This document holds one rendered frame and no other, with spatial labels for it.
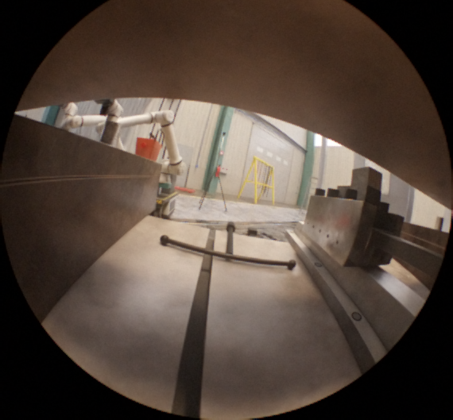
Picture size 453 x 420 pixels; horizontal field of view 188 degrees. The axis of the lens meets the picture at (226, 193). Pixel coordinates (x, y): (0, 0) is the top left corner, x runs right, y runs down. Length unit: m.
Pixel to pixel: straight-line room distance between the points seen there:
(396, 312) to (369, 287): 0.15
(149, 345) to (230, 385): 0.17
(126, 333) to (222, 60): 0.56
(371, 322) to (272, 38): 0.65
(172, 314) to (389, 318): 0.55
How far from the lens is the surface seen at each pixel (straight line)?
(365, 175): 0.67
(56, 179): 0.36
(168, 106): 2.18
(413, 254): 0.51
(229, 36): 0.25
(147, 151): 0.88
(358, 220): 0.49
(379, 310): 0.51
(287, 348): 0.40
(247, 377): 0.35
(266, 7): 0.23
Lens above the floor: 0.63
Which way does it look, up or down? 4 degrees down
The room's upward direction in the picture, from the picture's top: 12 degrees clockwise
